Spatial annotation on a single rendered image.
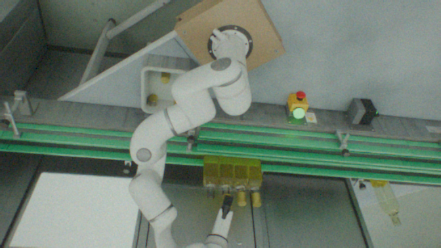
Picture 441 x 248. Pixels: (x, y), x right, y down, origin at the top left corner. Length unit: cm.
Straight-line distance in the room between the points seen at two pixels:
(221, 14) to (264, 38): 17
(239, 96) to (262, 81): 48
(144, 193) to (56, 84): 113
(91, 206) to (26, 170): 34
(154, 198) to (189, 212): 41
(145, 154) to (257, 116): 60
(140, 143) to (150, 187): 14
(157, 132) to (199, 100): 15
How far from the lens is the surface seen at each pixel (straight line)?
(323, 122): 153
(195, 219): 143
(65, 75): 210
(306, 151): 151
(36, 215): 149
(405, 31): 149
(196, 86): 93
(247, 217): 147
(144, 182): 105
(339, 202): 170
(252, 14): 119
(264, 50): 126
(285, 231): 152
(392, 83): 162
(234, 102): 98
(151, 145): 100
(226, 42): 117
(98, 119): 151
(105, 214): 144
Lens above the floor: 190
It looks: 46 degrees down
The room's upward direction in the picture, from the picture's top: 178 degrees clockwise
